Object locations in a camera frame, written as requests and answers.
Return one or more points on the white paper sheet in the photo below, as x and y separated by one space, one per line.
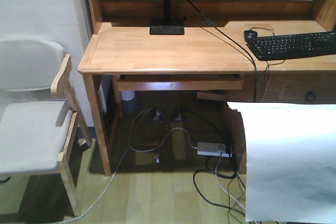
290 161

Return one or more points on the wooden desk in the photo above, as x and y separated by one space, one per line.
122 48

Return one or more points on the white power strip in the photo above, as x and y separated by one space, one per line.
213 149

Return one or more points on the black mouse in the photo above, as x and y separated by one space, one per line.
250 34

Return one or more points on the black keyboard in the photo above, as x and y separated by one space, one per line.
284 47

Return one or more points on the wooden chair grey cushion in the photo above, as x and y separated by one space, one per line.
40 114

